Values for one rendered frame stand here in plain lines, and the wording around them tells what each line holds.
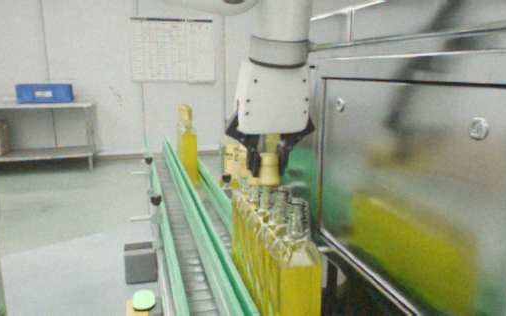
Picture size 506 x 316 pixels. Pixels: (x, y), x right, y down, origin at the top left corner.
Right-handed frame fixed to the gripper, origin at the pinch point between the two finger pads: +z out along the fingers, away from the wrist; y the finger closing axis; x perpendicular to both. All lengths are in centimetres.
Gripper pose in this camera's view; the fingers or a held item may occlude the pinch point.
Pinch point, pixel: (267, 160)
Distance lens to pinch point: 63.9
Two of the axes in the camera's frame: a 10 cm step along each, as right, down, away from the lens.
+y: -9.7, 0.5, -2.5
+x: 2.5, 4.6, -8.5
